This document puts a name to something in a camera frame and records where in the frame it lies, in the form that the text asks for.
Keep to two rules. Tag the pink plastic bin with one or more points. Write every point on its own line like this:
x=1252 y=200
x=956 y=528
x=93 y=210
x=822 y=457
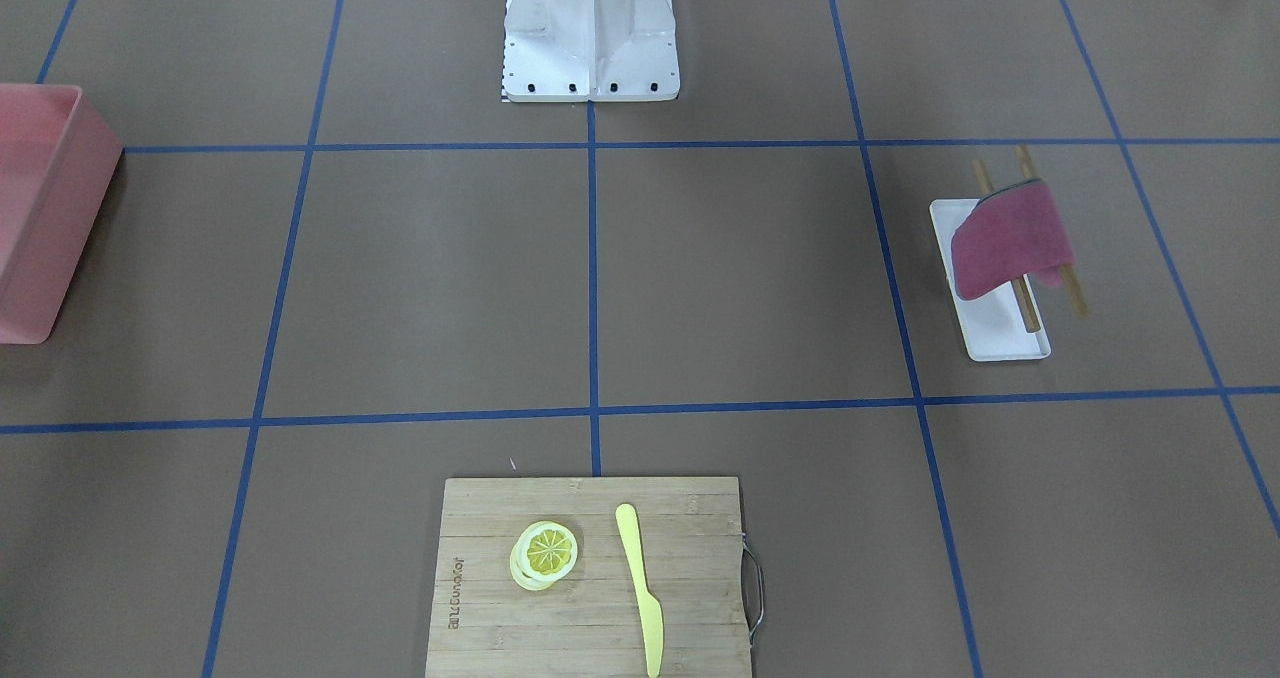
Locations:
x=59 y=157

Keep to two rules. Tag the yellow plastic knife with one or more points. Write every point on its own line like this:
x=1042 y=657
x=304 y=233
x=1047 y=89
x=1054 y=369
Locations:
x=649 y=609

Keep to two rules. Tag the metal cutting board handle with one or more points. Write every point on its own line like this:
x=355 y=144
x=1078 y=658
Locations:
x=755 y=593

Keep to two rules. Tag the wooden rack rod outer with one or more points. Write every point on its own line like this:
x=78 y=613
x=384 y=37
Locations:
x=1067 y=273

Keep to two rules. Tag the bamboo cutting board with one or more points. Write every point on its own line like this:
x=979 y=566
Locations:
x=587 y=624

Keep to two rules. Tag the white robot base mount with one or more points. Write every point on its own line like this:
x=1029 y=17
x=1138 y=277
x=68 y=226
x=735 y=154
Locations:
x=573 y=51

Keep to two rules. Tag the magenta microfiber cloth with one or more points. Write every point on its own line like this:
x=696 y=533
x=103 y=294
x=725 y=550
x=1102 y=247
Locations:
x=1013 y=232

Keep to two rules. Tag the yellow lemon slice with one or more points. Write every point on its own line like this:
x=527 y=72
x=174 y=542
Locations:
x=542 y=555

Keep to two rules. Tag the white rectangular tray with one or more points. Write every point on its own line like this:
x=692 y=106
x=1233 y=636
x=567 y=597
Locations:
x=992 y=327

